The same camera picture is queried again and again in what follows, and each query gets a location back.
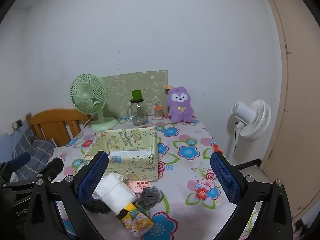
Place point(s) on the beige wardrobe door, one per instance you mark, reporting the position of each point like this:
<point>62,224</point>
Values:
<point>295,105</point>

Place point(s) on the pink packet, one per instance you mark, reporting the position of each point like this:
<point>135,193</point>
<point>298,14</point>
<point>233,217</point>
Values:
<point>138,186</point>

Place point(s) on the glass jar with green lid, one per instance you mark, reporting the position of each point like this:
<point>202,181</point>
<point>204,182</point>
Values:
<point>138,110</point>

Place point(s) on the green cartoon print board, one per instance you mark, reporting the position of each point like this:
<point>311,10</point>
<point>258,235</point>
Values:
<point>150,85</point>

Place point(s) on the colourful tissue pack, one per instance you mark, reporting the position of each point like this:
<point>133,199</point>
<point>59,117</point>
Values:
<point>136,220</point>

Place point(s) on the purple plush bunny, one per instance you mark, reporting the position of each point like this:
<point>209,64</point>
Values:
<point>180,105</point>

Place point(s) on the dark sock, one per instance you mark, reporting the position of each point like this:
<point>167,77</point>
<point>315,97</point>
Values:
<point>96,206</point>

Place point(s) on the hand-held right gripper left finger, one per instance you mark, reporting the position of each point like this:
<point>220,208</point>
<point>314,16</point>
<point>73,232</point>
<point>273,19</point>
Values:
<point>93,177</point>

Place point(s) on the white standing fan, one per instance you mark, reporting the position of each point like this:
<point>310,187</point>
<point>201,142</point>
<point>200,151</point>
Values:
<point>250,120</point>

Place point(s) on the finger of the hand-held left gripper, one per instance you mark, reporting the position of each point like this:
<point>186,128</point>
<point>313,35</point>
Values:
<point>21,158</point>
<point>52,166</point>

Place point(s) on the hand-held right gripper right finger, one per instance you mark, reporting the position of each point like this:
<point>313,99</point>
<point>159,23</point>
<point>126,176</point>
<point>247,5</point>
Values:
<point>225,180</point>

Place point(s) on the wall socket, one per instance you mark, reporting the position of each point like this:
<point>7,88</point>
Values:
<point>17,124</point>

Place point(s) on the grey plaid blanket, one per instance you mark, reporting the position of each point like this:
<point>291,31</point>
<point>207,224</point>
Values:
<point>37,152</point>

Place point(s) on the cartoon print fabric storage box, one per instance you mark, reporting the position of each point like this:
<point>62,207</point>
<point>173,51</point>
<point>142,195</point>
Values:
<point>140,162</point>

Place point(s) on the small orange lid jar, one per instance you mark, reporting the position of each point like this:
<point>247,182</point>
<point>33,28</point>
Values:
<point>158,112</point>

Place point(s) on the grey sock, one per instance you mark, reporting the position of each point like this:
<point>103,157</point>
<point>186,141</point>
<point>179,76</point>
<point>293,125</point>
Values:
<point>150,197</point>

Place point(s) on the white cotton pad pack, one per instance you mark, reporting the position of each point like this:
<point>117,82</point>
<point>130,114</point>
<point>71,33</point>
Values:
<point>116,195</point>

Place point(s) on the green desk fan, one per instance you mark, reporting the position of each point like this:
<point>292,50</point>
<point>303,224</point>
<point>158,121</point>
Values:
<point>86,96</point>

